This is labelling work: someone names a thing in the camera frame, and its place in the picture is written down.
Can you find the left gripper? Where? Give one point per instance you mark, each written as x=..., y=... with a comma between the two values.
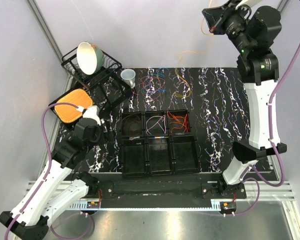
x=98, y=128

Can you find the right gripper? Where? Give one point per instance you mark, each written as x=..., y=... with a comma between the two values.
x=214, y=17

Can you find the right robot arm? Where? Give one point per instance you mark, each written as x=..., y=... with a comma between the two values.
x=252, y=34

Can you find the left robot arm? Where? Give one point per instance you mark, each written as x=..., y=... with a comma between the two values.
x=33, y=217

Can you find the black bin back left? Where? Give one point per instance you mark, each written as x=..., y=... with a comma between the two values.
x=132, y=124

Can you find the black dish rack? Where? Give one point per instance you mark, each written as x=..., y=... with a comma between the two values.
x=105, y=87

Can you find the black bin front left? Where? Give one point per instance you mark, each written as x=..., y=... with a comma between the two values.
x=134, y=157

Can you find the white mug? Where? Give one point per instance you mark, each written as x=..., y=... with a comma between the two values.
x=129, y=76

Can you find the black bin back middle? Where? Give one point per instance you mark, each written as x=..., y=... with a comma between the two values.
x=155, y=123

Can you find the green and white bowl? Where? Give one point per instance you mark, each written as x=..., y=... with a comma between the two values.
x=90, y=58

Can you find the black bin back right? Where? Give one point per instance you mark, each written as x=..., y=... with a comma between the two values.
x=178, y=121

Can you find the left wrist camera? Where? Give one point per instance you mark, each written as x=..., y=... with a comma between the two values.
x=91, y=112

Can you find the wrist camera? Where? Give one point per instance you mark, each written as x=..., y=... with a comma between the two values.
x=91, y=112
x=249, y=3

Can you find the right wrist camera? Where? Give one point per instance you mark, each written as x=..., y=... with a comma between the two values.
x=249, y=3

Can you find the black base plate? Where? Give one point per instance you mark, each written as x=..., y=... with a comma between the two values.
x=194, y=184

